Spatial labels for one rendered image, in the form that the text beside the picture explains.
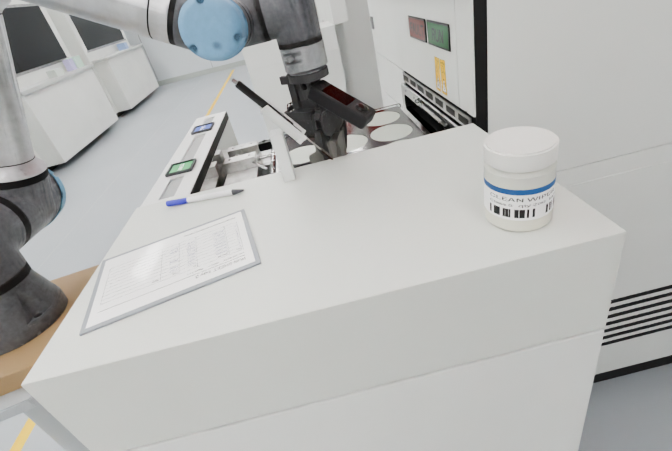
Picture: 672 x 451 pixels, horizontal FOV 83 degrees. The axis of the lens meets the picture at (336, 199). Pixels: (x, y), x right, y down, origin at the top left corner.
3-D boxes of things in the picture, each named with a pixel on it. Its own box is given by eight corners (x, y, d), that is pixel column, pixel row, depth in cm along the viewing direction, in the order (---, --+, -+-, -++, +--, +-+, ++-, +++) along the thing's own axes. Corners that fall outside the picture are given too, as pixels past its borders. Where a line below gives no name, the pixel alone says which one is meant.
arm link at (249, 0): (175, 5, 52) (252, -15, 52) (193, 5, 62) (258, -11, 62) (197, 63, 56) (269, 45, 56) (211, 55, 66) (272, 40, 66)
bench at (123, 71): (163, 89, 774) (114, -22, 673) (133, 114, 618) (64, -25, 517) (112, 101, 773) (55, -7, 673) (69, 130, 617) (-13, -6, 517)
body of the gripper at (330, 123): (311, 126, 77) (296, 66, 70) (348, 126, 72) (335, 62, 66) (290, 143, 71) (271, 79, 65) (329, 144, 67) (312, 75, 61)
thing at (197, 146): (241, 151, 123) (226, 110, 116) (216, 256, 75) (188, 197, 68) (213, 158, 123) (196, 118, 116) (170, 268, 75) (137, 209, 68)
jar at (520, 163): (529, 192, 47) (533, 120, 42) (566, 223, 41) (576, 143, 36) (473, 206, 47) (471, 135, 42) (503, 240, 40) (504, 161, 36)
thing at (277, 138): (315, 166, 67) (295, 91, 60) (317, 175, 63) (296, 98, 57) (282, 174, 67) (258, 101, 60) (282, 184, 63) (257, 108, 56)
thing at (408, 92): (409, 113, 112) (405, 81, 108) (475, 177, 74) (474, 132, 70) (403, 114, 112) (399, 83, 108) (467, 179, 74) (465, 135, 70)
